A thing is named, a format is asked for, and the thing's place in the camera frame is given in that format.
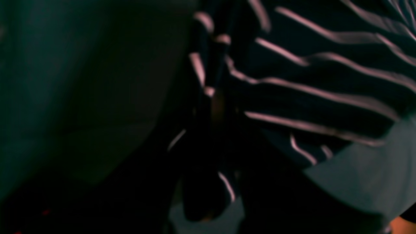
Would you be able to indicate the teal table cloth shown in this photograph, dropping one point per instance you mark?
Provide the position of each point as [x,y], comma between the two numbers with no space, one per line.
[93,92]

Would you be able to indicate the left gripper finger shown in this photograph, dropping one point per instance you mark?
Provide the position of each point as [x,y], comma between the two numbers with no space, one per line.
[218,109]

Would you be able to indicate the navy white striped t-shirt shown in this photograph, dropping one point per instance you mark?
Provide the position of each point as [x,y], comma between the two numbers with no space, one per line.
[326,86]

